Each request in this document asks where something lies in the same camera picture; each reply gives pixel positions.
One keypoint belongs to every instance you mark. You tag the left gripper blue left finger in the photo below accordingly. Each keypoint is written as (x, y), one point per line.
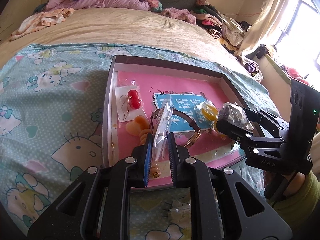
(140, 171)

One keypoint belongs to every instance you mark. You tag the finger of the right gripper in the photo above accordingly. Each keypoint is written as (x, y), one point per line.
(265, 118)
(237, 132)

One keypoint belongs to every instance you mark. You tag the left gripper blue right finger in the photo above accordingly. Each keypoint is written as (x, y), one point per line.
(177, 155)

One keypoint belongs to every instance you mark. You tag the pearl hair clip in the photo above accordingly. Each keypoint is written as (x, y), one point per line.
(235, 115)

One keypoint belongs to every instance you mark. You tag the small clear jewelry bag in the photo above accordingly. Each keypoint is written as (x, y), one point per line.
(161, 123)

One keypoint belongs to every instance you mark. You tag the yellow hair clip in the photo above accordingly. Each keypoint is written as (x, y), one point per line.
(210, 114)

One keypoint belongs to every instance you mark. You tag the orange spiral hair clip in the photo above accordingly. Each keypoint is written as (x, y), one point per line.
(141, 127)

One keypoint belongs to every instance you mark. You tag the right hand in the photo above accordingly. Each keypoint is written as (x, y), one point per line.
(296, 181)

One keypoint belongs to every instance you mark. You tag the green fleece sleeve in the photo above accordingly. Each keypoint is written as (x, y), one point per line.
(296, 209)

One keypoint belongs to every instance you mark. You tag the purple clothes heap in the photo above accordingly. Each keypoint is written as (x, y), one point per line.
(253, 68)

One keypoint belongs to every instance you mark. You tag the grey cardboard box tray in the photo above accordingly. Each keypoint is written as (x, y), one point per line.
(146, 95)

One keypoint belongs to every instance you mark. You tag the pile of clothes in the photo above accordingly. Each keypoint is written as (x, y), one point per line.
(229, 32)

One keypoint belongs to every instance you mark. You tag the Hello Kitty blue blanket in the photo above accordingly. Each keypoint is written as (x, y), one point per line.
(52, 95)

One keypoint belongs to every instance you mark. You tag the mauve fluffy garment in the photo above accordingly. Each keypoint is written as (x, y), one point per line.
(179, 14)

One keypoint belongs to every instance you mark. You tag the cream curtain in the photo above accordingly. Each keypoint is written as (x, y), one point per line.
(270, 16)

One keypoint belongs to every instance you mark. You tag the beige bed sheet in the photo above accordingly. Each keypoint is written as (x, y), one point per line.
(126, 26)

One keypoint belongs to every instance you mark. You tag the pink duvet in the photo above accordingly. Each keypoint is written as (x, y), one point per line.
(88, 4)

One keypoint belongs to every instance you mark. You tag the pink patterned garment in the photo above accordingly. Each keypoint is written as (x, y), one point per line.
(41, 21)

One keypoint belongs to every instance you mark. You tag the cream wardrobe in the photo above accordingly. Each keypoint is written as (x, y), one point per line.
(14, 13)

